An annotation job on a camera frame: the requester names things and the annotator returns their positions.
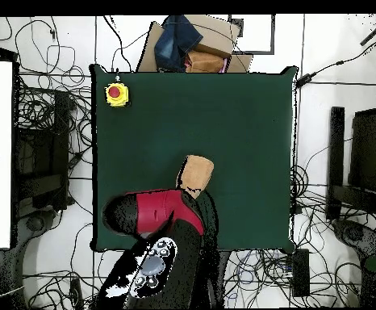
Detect tan terry towel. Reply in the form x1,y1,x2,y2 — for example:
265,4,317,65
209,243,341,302
175,154,215,200

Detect long black flat bar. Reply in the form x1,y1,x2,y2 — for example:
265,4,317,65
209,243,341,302
325,106,346,223

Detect dark green tablecloth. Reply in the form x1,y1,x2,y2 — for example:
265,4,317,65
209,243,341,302
90,63,299,254

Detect yellow emergency stop button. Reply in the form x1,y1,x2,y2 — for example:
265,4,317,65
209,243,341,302
104,82,132,109

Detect light brown folded cloth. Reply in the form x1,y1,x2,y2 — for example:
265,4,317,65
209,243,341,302
185,50,227,74

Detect blue denim jeans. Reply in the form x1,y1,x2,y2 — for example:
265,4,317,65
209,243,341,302
153,15,205,73

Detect brown cardboard box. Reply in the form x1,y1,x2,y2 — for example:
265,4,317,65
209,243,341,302
136,14,254,74

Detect black power adapter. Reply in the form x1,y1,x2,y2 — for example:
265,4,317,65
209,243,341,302
295,73,317,90

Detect black power strip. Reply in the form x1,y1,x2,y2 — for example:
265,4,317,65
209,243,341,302
290,248,311,299

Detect black round foot knob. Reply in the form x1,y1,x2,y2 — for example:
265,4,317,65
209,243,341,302
344,224,365,243
26,214,45,233

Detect grey stand base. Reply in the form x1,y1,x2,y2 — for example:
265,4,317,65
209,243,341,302
11,206,67,262

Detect dark stand base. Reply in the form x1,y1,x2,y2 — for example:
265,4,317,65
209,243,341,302
332,218,376,270

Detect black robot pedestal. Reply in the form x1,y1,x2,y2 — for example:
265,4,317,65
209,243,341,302
213,249,232,309

